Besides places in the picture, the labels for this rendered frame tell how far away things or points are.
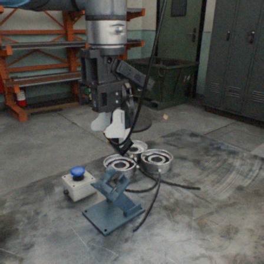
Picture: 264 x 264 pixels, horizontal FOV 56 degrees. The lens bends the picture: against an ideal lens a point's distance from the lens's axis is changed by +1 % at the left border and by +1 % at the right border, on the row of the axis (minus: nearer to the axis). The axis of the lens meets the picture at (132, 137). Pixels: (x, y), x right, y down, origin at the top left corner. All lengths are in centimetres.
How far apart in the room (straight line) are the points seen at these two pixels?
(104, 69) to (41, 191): 43
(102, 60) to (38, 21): 409
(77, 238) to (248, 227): 40
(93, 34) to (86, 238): 43
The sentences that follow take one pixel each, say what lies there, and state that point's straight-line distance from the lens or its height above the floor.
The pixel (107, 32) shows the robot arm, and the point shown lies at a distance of 47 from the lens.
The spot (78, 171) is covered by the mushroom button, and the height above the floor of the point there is 87.
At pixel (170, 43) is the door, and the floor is 91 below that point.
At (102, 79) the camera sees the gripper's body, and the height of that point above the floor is 114.
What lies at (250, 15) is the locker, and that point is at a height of 132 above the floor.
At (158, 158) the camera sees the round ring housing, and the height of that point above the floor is 82.
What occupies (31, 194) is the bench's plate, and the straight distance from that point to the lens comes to 77.
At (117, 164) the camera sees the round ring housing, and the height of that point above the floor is 82.
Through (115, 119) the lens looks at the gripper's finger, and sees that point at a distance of 51.
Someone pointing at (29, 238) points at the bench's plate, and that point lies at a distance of 64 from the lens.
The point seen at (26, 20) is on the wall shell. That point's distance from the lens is 450.
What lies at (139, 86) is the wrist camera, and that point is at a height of 111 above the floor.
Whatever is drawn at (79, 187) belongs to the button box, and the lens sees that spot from 69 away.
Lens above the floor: 124
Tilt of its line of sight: 25 degrees down
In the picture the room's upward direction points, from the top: straight up
